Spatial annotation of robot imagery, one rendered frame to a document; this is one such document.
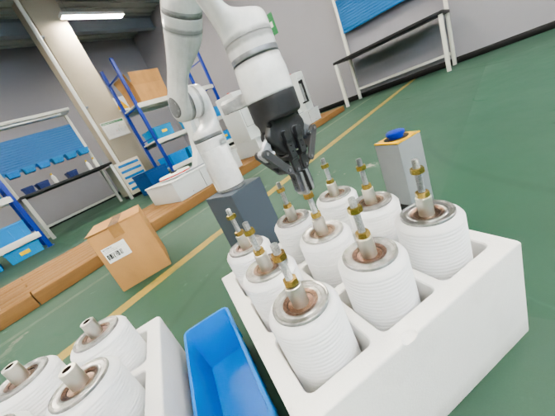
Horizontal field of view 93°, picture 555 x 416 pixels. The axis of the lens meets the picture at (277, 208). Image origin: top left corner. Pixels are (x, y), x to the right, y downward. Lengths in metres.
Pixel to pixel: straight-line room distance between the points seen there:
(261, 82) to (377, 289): 0.31
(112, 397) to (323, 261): 0.35
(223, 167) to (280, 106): 0.48
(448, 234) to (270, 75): 0.32
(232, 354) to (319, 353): 0.41
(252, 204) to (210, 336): 0.40
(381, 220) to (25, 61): 9.25
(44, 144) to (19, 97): 2.90
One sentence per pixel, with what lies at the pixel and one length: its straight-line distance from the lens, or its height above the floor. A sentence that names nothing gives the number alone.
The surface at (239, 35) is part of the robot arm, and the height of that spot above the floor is 0.57.
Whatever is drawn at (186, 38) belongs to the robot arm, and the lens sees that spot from 0.76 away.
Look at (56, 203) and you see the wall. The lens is 8.60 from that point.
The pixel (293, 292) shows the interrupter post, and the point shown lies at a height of 0.28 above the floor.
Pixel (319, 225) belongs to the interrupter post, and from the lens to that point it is 0.47.
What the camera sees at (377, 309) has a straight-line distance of 0.40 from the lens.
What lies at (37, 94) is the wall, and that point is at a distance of 9.15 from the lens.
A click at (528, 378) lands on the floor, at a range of 0.58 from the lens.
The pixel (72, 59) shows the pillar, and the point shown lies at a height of 2.79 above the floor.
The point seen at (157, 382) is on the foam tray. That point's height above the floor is 0.18.
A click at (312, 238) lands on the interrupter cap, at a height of 0.25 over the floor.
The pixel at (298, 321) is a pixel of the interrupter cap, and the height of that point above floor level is 0.25.
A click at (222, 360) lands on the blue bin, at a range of 0.74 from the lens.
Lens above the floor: 0.48
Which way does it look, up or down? 19 degrees down
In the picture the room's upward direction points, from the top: 24 degrees counter-clockwise
